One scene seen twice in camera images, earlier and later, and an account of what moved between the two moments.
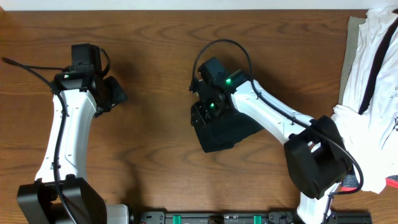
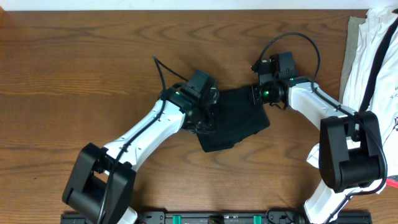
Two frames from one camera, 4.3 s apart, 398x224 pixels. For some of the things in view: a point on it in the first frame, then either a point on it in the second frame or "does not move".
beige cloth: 350,52 does not move
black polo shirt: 224,132 does not move
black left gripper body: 115,96 → 205,119
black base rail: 248,218 does not move
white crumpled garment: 368,114 does not move
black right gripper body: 211,110 → 264,94
